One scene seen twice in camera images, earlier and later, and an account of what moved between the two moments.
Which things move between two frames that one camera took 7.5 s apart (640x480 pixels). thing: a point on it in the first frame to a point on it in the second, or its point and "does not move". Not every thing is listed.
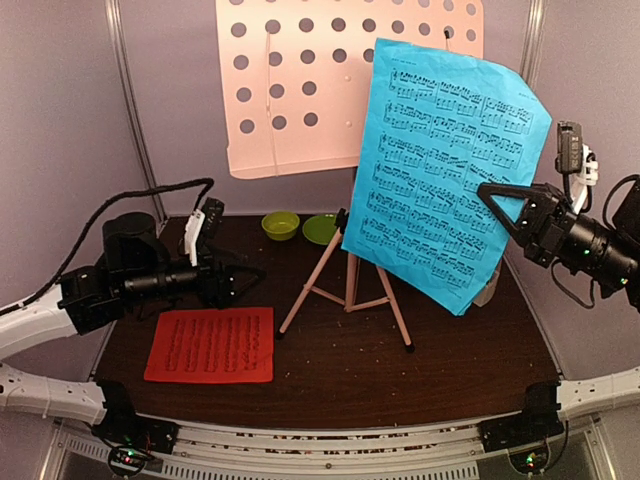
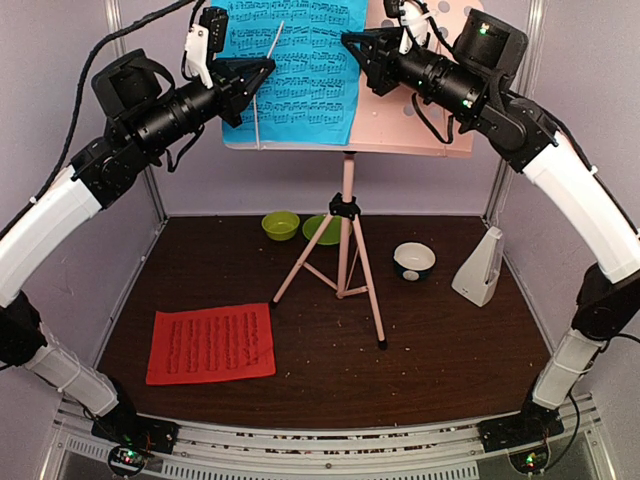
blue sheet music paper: x=435 y=126 to x=311 y=95
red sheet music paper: x=213 y=345 does not move
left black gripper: x=221 y=293 to x=235 y=91
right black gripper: x=546 y=217 to x=379 y=67
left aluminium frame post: x=116 y=22 does not move
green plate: x=320 y=229 does not move
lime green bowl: x=280 y=225 does not move
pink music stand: x=296 y=78 to x=404 y=124
